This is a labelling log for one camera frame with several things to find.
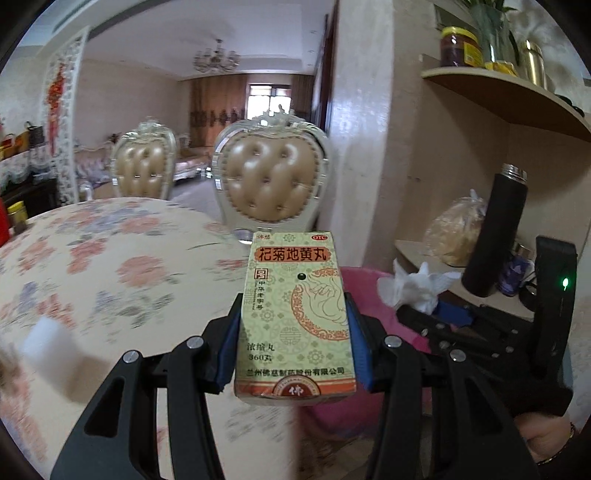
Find bright window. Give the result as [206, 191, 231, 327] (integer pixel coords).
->
[247, 83, 293, 119]

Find gold metal canister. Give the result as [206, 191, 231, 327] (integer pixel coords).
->
[519, 39, 549, 89]

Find black thermos bottle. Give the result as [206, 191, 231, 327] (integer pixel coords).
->
[462, 162, 529, 298]

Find glass vase with plant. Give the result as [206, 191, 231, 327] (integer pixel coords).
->
[459, 0, 521, 65]

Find brown curtain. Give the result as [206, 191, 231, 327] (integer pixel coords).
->
[188, 76, 251, 149]

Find ornate sofa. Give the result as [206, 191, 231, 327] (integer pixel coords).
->
[73, 141, 117, 191]

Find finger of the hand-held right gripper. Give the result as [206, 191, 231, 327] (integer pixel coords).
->
[436, 302, 539, 357]
[396, 305, 536, 374]

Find yellow green medicine box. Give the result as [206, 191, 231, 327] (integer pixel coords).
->
[234, 231, 358, 407]

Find tufted beige dining chair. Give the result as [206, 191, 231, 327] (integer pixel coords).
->
[211, 112, 332, 246]
[110, 117, 179, 202]

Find pink plastic trash bin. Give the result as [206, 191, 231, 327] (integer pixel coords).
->
[295, 266, 467, 435]

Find red hanging knot decoration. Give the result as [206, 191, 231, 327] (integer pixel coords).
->
[45, 65, 66, 139]

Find crystal chandelier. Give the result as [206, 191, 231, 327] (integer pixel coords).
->
[193, 39, 242, 75]

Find dark sideboard with lace cloth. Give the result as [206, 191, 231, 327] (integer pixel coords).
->
[0, 148, 60, 220]

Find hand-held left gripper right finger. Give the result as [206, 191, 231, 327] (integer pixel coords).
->
[345, 295, 542, 480]

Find person's right hand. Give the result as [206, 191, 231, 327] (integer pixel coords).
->
[515, 412, 575, 468]

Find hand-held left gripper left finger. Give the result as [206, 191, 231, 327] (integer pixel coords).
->
[51, 294, 244, 480]

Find white tissue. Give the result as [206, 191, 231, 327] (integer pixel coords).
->
[378, 258, 462, 315]

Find red jar with yellow label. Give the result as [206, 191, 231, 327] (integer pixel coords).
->
[438, 25, 484, 69]

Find yellow lid dark jar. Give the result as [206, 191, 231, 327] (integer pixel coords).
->
[6, 200, 29, 234]

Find curved wooden wall shelf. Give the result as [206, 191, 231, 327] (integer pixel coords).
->
[420, 65, 591, 144]

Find clear bag of bread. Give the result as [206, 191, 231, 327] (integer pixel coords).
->
[422, 189, 488, 268]

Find yellow orange boxes on sideboard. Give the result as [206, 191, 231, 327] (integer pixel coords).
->
[0, 121, 48, 161]

